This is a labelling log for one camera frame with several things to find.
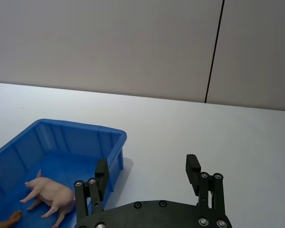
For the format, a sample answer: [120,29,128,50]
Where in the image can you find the pink toy pig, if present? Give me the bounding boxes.
[19,169,76,228]

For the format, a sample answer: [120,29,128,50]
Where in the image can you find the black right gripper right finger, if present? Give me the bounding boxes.
[185,154,226,216]

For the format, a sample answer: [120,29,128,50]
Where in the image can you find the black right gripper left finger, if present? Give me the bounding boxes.
[73,158,109,225]

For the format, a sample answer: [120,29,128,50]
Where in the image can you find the blue plastic bin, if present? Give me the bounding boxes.
[0,118,128,228]

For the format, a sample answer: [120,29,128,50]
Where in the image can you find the brown toy animal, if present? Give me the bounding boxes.
[0,210,23,228]

